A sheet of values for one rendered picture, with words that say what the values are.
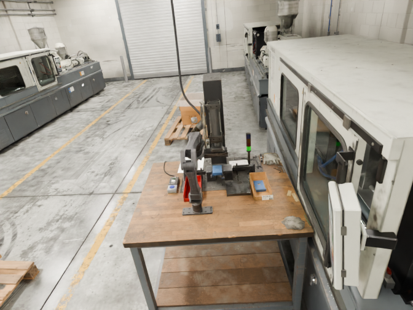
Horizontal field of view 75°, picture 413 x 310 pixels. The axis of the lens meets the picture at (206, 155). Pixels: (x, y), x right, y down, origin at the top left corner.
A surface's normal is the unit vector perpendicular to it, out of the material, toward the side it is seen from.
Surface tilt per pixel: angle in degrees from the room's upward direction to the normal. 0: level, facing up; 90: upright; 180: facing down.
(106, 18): 90
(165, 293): 0
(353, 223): 90
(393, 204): 90
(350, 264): 90
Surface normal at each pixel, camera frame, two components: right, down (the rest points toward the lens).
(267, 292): -0.09, -0.88
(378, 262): -0.07, 0.46
